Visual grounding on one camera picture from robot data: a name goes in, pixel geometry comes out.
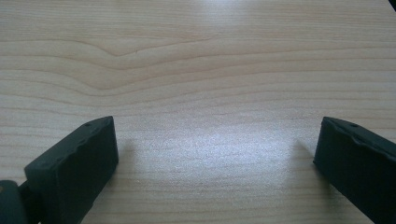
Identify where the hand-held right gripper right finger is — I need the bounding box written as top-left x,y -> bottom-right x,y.
313,116 -> 396,224

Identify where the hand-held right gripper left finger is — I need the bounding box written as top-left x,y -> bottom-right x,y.
23,116 -> 120,224

